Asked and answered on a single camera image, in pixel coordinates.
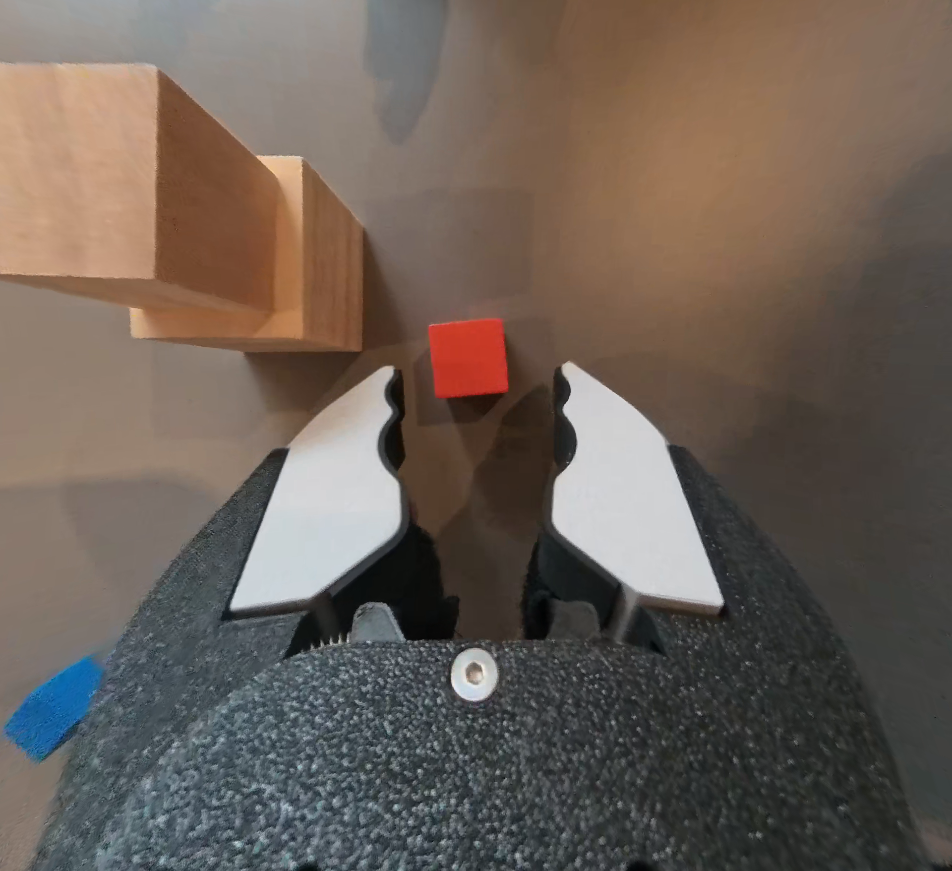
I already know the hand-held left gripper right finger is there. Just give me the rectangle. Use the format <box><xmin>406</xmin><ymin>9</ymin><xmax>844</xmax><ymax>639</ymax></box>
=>
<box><xmin>521</xmin><ymin>361</ymin><xmax>728</xmax><ymax>622</ymax></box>

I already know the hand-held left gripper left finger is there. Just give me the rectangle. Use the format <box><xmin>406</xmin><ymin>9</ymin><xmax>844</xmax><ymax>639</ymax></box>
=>
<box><xmin>227</xmin><ymin>366</ymin><xmax>455</xmax><ymax>622</ymax></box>

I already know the small red cube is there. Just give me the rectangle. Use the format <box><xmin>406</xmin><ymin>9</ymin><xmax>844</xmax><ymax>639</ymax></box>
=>
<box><xmin>429</xmin><ymin>316</ymin><xmax>510</xmax><ymax>400</ymax></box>

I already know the medium wooden cube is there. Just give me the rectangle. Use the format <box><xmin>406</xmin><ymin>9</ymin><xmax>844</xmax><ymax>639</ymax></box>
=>
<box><xmin>128</xmin><ymin>156</ymin><xmax>367</xmax><ymax>354</ymax></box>

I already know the tiny blue cube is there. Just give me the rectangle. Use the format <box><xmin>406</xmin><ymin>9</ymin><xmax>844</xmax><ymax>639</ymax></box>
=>
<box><xmin>3</xmin><ymin>656</ymin><xmax>108</xmax><ymax>763</ymax></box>

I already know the large wooden cube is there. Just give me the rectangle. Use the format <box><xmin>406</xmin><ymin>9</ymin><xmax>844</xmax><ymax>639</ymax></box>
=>
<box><xmin>0</xmin><ymin>62</ymin><xmax>281</xmax><ymax>317</ymax></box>

